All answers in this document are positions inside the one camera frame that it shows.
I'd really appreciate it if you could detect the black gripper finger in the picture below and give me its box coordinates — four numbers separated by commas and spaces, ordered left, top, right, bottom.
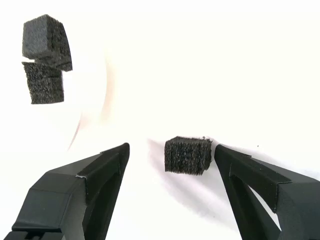
11, 142, 131, 240
214, 144, 320, 240

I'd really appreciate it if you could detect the black foam cube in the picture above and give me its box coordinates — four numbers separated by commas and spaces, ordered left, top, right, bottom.
22, 14, 74, 73
21, 61, 65, 105
164, 136, 214, 175

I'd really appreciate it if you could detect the white bowl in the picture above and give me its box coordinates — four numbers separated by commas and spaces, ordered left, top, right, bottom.
0, 7, 109, 152

